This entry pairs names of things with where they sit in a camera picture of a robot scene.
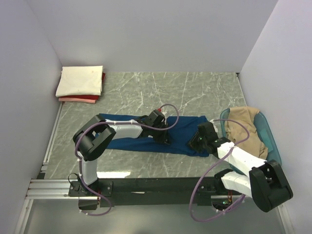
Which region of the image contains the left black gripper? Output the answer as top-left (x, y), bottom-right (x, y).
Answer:
top-left (151, 122), bottom-right (171, 145)

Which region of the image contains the blue printed t shirt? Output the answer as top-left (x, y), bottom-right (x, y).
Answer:
top-left (107, 116), bottom-right (209, 157)

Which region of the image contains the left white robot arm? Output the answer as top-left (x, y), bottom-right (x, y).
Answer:
top-left (73, 109), bottom-right (169, 196)

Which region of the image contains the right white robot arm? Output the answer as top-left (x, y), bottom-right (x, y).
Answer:
top-left (198, 122), bottom-right (293, 213)

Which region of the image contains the tan t shirt in bin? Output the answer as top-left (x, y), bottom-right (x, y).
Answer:
top-left (224, 106), bottom-right (269, 161)

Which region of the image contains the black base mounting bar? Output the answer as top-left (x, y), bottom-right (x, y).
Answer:
top-left (68, 176), bottom-right (244, 210)

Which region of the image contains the teal plastic bin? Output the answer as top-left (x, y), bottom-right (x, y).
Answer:
top-left (220, 108), bottom-right (282, 175)

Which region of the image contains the folded pink t shirt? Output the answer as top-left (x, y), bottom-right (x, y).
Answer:
top-left (58, 97), bottom-right (96, 104)

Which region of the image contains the folded dark red t shirt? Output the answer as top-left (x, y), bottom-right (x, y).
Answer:
top-left (58, 72), bottom-right (106, 101)

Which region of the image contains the folded cream t shirt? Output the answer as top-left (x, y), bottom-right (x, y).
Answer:
top-left (55, 66), bottom-right (103, 98)

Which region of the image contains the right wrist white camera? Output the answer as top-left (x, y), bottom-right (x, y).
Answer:
top-left (209, 119), bottom-right (218, 133)

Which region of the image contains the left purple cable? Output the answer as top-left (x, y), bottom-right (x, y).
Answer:
top-left (74, 103), bottom-right (180, 216)

